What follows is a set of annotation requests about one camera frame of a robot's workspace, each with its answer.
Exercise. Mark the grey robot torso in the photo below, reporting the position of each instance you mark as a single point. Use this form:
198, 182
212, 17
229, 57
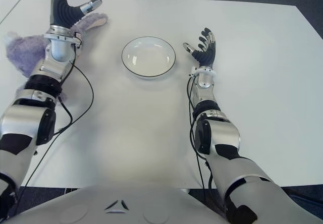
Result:
75, 203

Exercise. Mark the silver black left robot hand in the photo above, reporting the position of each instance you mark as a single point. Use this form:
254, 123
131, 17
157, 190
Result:
63, 12

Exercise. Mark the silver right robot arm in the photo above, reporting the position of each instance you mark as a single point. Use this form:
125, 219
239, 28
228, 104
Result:
224, 133

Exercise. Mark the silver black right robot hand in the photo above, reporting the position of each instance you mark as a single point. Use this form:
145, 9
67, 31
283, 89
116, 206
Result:
205, 55

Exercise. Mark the purple plush bunny doll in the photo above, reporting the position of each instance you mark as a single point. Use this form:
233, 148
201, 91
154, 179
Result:
22, 52

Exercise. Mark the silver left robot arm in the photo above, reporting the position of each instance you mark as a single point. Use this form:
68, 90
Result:
25, 118

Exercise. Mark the white plate with black rim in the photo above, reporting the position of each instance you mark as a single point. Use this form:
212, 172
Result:
149, 57

